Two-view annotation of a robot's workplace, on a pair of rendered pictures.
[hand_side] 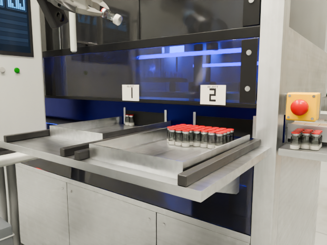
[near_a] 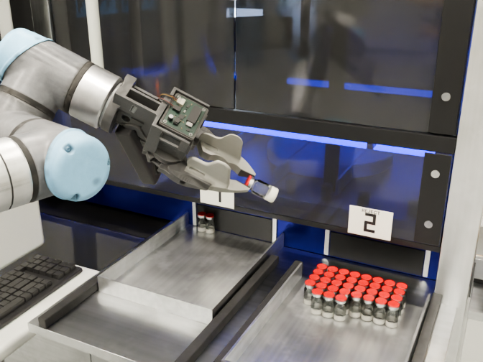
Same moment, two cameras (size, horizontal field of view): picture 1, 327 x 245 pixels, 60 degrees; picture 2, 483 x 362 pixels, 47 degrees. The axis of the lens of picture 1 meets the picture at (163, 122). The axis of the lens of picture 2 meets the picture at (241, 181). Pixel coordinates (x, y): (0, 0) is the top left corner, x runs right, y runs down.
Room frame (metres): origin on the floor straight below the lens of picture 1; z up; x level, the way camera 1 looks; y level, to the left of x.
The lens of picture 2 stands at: (-0.05, 0.26, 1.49)
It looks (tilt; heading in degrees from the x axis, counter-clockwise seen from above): 21 degrees down; 350
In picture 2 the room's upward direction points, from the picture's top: straight up
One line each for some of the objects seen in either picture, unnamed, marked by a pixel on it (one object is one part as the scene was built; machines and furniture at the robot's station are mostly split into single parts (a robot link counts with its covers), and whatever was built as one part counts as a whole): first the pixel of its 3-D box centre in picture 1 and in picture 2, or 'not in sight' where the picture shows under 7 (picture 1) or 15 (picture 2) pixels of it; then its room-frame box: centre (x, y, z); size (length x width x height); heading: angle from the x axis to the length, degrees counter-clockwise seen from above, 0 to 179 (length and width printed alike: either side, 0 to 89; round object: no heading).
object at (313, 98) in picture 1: (303, 106); not in sight; (0.75, -0.37, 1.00); 0.08 x 0.07 x 0.07; 144
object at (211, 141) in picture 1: (193, 137); (349, 302); (0.78, -0.08, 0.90); 0.18 x 0.02 x 0.05; 53
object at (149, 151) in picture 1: (175, 145); (334, 332); (0.71, -0.03, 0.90); 0.34 x 0.26 x 0.04; 143
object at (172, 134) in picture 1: (172, 136); (316, 301); (0.79, -0.03, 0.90); 0.02 x 0.02 x 0.05
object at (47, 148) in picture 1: (136, 145); (255, 307); (0.84, 0.08, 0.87); 0.70 x 0.48 x 0.02; 54
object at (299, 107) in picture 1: (299, 107); not in sight; (0.71, -0.34, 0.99); 0.04 x 0.04 x 0.04; 54
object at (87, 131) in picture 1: (114, 128); (198, 260); (1.00, 0.18, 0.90); 0.34 x 0.26 x 0.04; 144
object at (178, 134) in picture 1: (178, 137); (328, 304); (0.78, -0.04, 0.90); 0.02 x 0.02 x 0.05
